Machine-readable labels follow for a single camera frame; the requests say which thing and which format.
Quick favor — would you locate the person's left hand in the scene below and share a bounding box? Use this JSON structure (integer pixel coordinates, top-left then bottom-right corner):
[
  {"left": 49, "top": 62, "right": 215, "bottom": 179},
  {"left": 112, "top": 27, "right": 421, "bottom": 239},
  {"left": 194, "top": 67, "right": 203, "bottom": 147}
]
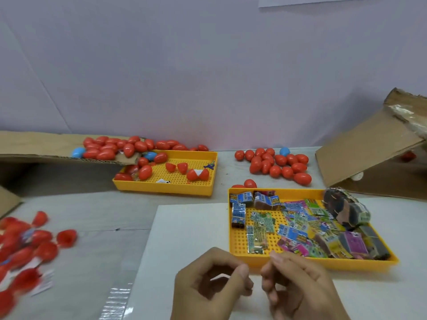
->
[{"left": 171, "top": 247, "right": 255, "bottom": 320}]

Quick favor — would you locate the person's right hand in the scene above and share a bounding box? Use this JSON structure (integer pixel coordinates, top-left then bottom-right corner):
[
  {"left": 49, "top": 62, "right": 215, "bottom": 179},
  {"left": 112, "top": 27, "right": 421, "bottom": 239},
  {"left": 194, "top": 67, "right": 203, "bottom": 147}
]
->
[{"left": 260, "top": 250, "right": 351, "bottom": 320}]

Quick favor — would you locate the yellow perforated tray with packets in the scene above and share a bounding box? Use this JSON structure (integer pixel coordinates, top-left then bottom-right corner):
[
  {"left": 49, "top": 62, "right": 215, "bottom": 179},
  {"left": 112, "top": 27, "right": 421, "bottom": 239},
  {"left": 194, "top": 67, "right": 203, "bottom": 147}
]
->
[{"left": 228, "top": 188, "right": 399, "bottom": 272}]

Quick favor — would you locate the pile of small colourful packets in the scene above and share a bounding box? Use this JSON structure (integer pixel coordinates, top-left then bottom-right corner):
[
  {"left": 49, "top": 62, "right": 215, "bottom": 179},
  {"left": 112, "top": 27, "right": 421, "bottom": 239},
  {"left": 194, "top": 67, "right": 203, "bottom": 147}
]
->
[{"left": 230, "top": 191, "right": 367, "bottom": 259}]

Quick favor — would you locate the white board sheet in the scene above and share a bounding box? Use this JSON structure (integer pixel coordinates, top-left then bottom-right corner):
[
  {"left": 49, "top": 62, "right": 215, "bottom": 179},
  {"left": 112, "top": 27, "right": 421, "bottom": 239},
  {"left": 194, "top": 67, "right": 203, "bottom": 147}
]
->
[{"left": 123, "top": 196, "right": 427, "bottom": 320}]

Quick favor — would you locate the large brown wrapped packet bundle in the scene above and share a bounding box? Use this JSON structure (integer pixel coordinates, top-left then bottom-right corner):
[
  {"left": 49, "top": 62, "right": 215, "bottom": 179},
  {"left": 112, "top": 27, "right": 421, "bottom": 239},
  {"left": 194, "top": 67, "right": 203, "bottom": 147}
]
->
[{"left": 323, "top": 188, "right": 371, "bottom": 230}]

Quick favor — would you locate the small dark wrapped packet bundle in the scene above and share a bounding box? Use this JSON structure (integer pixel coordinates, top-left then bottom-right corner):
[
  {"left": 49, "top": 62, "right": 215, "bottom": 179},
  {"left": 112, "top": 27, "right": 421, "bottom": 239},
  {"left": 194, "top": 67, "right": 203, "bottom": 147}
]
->
[{"left": 357, "top": 225, "right": 391, "bottom": 261}]

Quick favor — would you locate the cluster of red plastic eggs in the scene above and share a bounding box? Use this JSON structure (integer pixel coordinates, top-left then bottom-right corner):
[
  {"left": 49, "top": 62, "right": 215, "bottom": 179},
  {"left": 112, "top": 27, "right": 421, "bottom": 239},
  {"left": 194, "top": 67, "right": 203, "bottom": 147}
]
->
[{"left": 234, "top": 148, "right": 313, "bottom": 186}]

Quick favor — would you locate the yellow perforated tray with eggs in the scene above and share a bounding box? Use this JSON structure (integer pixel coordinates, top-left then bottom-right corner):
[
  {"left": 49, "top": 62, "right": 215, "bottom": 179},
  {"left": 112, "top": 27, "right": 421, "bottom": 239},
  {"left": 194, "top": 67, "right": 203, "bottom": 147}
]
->
[{"left": 112, "top": 150, "right": 218, "bottom": 197}]

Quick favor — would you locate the tilted brown cardboard box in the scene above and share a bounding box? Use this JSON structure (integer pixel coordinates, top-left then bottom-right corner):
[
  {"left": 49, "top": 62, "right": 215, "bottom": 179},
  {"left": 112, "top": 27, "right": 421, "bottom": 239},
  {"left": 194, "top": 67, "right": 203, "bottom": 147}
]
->
[{"left": 315, "top": 88, "right": 427, "bottom": 201}]

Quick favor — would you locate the heap of red eggs on cardboard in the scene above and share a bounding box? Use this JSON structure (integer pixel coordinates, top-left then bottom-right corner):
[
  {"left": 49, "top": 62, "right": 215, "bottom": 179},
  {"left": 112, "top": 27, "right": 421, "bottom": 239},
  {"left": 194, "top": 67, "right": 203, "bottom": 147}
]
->
[{"left": 82, "top": 136, "right": 209, "bottom": 162}]

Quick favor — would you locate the pile of red egg halves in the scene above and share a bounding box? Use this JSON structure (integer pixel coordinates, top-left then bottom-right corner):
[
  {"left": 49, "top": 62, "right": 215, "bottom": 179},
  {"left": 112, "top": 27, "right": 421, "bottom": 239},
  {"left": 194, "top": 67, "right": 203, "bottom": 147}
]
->
[{"left": 0, "top": 211, "right": 78, "bottom": 318}]

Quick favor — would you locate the flat brown cardboard box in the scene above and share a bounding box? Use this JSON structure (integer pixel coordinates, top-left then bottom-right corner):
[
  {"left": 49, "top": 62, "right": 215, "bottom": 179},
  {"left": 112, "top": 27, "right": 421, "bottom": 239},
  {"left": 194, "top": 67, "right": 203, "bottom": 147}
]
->
[{"left": 0, "top": 130, "right": 142, "bottom": 166}]

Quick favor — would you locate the small cardboard piece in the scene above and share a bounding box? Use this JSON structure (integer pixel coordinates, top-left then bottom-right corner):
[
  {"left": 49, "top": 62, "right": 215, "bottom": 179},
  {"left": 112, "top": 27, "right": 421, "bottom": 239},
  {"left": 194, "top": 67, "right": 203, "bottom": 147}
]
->
[{"left": 0, "top": 185, "right": 22, "bottom": 219}]

